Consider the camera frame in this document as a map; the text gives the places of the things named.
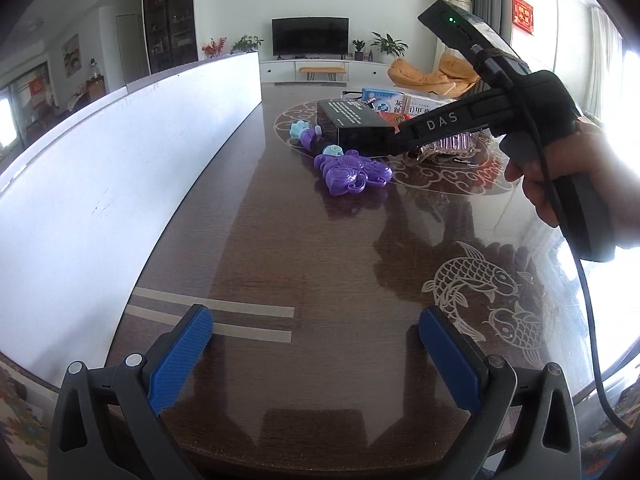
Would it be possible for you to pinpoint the white television cabinet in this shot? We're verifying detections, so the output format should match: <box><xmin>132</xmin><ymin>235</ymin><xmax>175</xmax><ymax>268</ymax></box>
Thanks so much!
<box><xmin>259</xmin><ymin>57</ymin><xmax>396</xmax><ymax>86</ymax></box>

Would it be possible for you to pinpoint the beige tape strip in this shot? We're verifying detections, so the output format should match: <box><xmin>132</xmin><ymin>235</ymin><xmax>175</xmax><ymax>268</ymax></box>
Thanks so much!
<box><xmin>125</xmin><ymin>306</ymin><xmax>292</xmax><ymax>345</ymax></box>
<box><xmin>135</xmin><ymin>287</ymin><xmax>296</xmax><ymax>318</ymax></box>

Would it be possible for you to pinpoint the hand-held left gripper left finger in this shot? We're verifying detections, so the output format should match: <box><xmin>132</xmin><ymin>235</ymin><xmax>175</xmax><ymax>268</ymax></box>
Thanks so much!
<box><xmin>47</xmin><ymin>304</ymin><xmax>215</xmax><ymax>480</ymax></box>

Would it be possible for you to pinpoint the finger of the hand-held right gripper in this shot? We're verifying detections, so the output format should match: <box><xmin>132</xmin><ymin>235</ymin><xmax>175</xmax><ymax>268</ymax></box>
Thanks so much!
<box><xmin>392</xmin><ymin>122</ymin><xmax>427</xmax><ymax>158</ymax></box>

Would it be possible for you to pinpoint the large leafy potted plant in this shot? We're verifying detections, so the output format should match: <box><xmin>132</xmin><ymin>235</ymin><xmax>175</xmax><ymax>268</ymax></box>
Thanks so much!
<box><xmin>370</xmin><ymin>31</ymin><xmax>408</xmax><ymax>58</ymax></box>

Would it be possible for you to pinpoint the framed wall painting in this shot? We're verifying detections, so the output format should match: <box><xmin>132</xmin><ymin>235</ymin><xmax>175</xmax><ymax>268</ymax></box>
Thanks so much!
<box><xmin>62</xmin><ymin>34</ymin><xmax>81</xmax><ymax>78</ymax></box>

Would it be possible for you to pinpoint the blue white medicine box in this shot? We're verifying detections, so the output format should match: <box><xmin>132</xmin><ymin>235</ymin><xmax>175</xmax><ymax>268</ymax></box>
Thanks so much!
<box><xmin>361</xmin><ymin>87</ymin><xmax>451</xmax><ymax>116</ymax></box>

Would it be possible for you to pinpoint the dark display cabinet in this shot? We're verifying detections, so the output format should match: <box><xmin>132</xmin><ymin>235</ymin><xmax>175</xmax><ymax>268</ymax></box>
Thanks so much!
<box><xmin>142</xmin><ymin>0</ymin><xmax>197</xmax><ymax>76</ymax></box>

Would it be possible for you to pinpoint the green potted plant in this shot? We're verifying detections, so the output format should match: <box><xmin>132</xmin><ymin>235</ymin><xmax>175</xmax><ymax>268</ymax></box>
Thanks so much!
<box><xmin>231</xmin><ymin>35</ymin><xmax>263</xmax><ymax>55</ymax></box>

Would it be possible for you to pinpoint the white door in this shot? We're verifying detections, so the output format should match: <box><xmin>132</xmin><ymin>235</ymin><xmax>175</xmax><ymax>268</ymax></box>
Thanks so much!
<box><xmin>116</xmin><ymin>12</ymin><xmax>146</xmax><ymax>85</ymax></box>

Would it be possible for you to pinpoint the red wall decoration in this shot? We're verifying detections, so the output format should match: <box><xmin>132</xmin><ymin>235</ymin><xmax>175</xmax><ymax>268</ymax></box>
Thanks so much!
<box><xmin>512</xmin><ymin>0</ymin><xmax>535</xmax><ymax>36</ymax></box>

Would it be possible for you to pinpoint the patterned rug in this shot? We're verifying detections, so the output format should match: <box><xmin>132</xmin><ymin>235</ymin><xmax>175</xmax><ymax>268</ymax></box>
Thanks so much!
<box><xmin>0</xmin><ymin>352</ymin><xmax>66</xmax><ymax>480</ymax></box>

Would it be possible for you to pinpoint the dark wooden desktop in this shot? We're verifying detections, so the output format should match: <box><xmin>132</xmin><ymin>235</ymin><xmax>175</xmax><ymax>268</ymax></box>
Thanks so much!
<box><xmin>102</xmin><ymin>82</ymin><xmax>621</xmax><ymax>480</ymax></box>

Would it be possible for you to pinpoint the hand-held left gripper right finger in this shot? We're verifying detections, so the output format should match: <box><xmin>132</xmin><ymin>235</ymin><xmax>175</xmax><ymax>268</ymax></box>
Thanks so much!
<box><xmin>419</xmin><ymin>306</ymin><xmax>583</xmax><ymax>480</ymax></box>

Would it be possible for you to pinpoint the orange lounge chair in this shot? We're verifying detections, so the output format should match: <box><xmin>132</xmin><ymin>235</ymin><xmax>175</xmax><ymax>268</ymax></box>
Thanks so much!
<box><xmin>388</xmin><ymin>55</ymin><xmax>481</xmax><ymax>96</ymax></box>

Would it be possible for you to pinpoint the wooden bench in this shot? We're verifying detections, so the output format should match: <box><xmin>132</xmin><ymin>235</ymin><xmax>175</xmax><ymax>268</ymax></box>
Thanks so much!
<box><xmin>298</xmin><ymin>66</ymin><xmax>347</xmax><ymax>82</ymax></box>

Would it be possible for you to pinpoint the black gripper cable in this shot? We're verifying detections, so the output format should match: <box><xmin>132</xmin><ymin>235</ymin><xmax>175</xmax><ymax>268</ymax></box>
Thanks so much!
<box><xmin>577</xmin><ymin>255</ymin><xmax>638</xmax><ymax>433</ymax></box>

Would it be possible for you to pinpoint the black box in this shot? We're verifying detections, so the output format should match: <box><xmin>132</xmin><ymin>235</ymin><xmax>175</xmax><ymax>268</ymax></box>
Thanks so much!
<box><xmin>317</xmin><ymin>100</ymin><xmax>401</xmax><ymax>158</ymax></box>

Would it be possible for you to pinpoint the white partition board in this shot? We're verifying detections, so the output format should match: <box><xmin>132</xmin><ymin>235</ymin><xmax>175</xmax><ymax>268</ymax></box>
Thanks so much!
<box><xmin>0</xmin><ymin>51</ymin><xmax>262</xmax><ymax>361</ymax></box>

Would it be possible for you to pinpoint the purple octopus toy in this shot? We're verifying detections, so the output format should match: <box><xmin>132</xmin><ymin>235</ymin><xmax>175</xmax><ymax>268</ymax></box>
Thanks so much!
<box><xmin>289</xmin><ymin>120</ymin><xmax>393</xmax><ymax>197</ymax></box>

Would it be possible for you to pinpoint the black television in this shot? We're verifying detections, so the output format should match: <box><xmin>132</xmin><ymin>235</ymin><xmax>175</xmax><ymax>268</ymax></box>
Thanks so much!
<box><xmin>271</xmin><ymin>16</ymin><xmax>350</xmax><ymax>57</ymax></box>

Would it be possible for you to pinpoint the person's right hand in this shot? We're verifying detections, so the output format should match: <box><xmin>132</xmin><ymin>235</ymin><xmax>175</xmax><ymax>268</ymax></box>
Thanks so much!
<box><xmin>504</xmin><ymin>119</ymin><xmax>640</xmax><ymax>250</ymax></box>

